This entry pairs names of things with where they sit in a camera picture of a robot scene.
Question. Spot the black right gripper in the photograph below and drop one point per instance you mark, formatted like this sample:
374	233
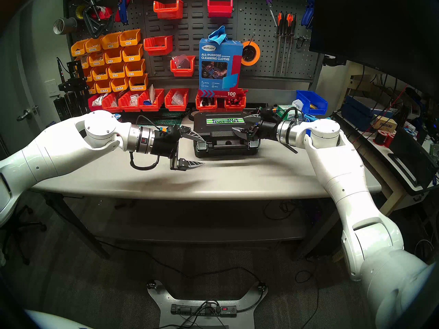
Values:
267	130

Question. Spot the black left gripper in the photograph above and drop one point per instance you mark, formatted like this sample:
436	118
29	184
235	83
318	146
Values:
163	145

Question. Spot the black plastic tool box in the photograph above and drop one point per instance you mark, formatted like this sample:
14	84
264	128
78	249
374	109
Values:
223	139

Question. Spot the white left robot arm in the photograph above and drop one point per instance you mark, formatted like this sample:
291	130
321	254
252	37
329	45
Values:
58	150

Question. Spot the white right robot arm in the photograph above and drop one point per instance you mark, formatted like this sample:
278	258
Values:
343	174

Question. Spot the white green tissue box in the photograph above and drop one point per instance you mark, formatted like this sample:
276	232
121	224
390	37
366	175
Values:
283	108

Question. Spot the blue cleaning cloths box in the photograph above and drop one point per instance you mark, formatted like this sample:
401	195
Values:
219	61

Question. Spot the blue cloth in dispenser box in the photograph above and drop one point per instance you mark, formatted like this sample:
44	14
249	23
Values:
217	35

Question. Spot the black metal tool stand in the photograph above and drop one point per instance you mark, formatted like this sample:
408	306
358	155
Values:
73	98

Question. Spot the small cardboard box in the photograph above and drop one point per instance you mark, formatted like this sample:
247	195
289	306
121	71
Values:
386	124

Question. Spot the red parts bin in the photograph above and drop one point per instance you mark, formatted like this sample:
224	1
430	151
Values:
109	106
205	108
236	107
175	107
127	107
92	105
151	107

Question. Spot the black tape roll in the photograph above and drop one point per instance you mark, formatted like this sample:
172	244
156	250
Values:
190	117

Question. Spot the green cutting mat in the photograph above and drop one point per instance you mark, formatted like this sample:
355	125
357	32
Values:
168	121

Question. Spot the blue bar clamp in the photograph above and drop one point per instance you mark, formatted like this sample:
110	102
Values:
291	148

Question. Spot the blue microfiber cloth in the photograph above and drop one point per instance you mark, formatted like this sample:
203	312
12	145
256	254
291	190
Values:
310	117

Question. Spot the orange tape reel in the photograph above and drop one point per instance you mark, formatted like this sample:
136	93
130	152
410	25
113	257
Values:
257	55

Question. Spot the large blue plastic bin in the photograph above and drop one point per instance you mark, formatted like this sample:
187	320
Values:
317	102

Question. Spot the orange plastic bin with bag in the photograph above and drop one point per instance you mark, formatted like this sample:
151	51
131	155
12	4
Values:
181	72

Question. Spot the grey workbench lower shelf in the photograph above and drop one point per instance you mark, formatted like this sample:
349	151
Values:
205	225

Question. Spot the yellow parts bin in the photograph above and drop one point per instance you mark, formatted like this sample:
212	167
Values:
103	88
96	61
93	47
88	76
134	70
92	89
84	62
78	50
100	74
129	40
119	86
110	43
113	57
116	72
132	55
138	84

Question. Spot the grey pegboard panel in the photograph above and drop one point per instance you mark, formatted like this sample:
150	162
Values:
253	20

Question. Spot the orange black screwdriver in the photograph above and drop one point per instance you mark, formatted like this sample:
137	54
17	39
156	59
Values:
280	21
288	21
294	21

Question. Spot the dark blue storage crate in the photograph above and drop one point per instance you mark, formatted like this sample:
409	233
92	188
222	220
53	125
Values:
356	112

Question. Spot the red plastic bin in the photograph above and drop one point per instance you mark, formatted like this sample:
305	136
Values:
219	10

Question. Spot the yellow storage bins rack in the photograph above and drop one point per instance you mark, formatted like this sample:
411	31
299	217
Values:
137	20

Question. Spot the black base caster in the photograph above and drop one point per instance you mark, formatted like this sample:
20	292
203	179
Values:
262	286
151	284

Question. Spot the black monitor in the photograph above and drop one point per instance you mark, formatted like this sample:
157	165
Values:
370	23

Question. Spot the grey gear puller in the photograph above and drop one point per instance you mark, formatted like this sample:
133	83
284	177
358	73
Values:
91	23

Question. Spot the black power strip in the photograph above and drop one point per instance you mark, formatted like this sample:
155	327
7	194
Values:
192	310

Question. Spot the beige side desk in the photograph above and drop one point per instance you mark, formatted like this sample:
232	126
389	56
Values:
394	203

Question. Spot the black flat tray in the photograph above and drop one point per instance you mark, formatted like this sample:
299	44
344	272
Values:
411	160

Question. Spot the black office chair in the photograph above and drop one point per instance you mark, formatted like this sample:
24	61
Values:
34	226

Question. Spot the yellow tape roll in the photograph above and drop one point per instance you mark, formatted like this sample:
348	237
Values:
79	11

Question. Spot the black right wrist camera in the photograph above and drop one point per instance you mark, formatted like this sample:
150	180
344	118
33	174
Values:
271	112

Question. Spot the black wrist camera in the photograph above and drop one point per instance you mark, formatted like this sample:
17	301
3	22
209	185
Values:
271	112
169	130

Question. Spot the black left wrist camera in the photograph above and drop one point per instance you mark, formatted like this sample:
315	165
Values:
169	130

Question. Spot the large red wall bins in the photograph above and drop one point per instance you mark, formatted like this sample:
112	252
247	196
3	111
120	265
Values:
195	26

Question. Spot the white light switch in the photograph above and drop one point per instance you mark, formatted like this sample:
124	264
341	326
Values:
50	88

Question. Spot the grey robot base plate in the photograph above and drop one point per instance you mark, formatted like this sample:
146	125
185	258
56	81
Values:
164	299

